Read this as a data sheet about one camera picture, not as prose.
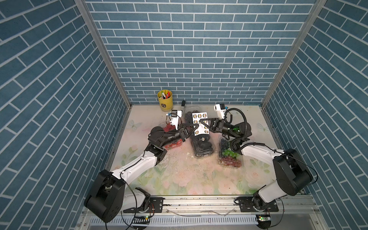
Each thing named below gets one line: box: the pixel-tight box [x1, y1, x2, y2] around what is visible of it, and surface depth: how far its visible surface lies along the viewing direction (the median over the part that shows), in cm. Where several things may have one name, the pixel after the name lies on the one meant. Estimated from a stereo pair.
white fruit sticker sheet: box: [191, 111, 210, 137], surface depth 69 cm
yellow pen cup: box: [157, 89, 173, 113], surface depth 111 cm
